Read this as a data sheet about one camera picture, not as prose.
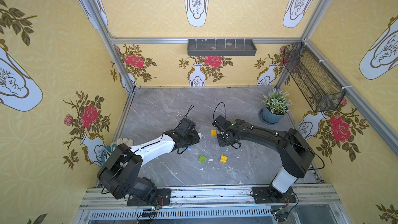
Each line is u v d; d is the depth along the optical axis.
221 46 0.93
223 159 0.84
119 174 0.42
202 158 0.84
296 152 0.46
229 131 0.64
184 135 0.68
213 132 0.95
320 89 0.83
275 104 0.89
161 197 0.72
